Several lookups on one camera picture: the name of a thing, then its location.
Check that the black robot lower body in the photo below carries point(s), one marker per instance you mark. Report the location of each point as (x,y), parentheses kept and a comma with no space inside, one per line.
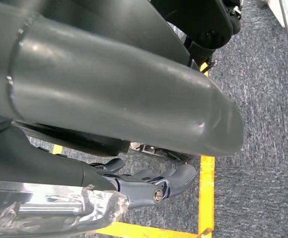
(146,23)

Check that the yellow floor tape square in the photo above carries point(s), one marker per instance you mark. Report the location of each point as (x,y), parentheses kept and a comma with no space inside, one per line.
(205,190)

